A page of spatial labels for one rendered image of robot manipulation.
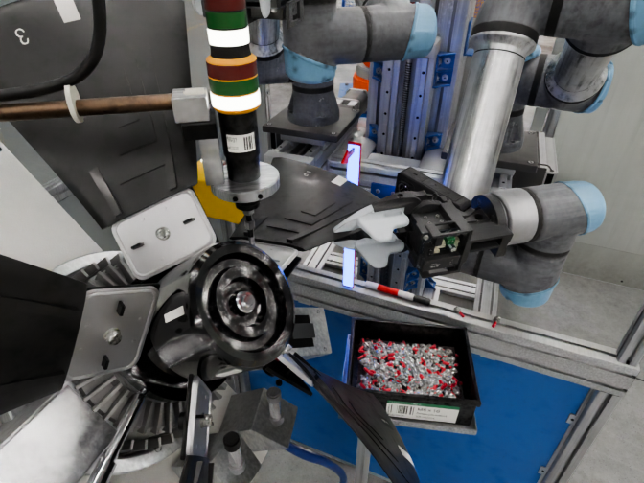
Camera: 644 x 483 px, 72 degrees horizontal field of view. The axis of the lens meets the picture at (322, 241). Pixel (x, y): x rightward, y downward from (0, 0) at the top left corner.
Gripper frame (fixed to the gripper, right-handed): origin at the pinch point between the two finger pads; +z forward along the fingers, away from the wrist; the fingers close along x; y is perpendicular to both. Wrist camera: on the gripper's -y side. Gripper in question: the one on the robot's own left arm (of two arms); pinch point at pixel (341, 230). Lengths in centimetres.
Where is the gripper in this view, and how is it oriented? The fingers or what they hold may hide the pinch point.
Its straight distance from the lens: 57.1
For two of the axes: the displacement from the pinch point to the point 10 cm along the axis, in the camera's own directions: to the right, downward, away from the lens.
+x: -0.2, 7.5, 6.6
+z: -9.7, 1.4, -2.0
